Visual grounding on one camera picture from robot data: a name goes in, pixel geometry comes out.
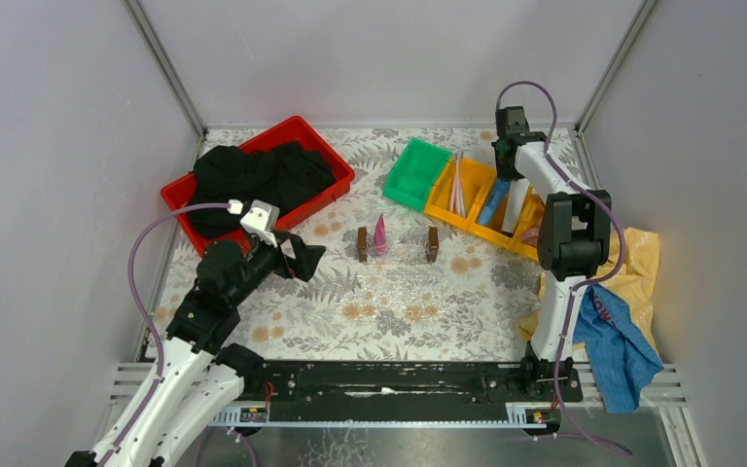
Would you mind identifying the blue cloth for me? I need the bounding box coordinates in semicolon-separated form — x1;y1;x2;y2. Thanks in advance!
574;284;663;414

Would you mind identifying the pink toothbrush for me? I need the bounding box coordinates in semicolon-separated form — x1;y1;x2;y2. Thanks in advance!
448;153;467;218

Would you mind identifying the red plastic bin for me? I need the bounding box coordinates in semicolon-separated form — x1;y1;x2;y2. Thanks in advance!
160;116;355;231

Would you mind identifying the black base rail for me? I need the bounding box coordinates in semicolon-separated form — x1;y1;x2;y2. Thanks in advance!
174;360;584;431

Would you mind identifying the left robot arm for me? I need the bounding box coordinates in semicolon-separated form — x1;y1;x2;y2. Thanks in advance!
67;232;326;466

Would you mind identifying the blue toothpaste tube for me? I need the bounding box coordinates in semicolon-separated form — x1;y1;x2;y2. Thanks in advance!
477;178;511;226

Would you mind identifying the yellow cloth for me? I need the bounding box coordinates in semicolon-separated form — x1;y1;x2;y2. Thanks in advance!
517;228;661;351

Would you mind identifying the pink toothpaste tube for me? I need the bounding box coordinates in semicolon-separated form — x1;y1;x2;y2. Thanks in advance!
373;214;388;256

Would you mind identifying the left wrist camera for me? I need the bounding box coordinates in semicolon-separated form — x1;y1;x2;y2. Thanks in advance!
227;199;280;247

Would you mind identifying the black cloth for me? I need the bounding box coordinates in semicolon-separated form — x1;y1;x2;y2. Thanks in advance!
188;141;336;216

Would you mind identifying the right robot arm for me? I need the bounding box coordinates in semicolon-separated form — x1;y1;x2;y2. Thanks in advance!
492;106;611;401

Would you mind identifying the orange bin with toothpastes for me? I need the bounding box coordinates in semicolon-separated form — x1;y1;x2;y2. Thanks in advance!
466;175;514;251

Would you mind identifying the green plastic bin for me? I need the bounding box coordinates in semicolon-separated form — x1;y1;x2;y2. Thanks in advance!
383;138;452;211

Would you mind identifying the pink patterned cup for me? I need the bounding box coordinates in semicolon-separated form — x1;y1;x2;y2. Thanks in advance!
520;226;540;247

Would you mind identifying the clear acrylic toiletry tray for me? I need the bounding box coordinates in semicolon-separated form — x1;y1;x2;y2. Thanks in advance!
356;225;442;265

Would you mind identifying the white toothpaste tube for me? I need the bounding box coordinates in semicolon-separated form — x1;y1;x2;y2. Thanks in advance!
501;178;530;234

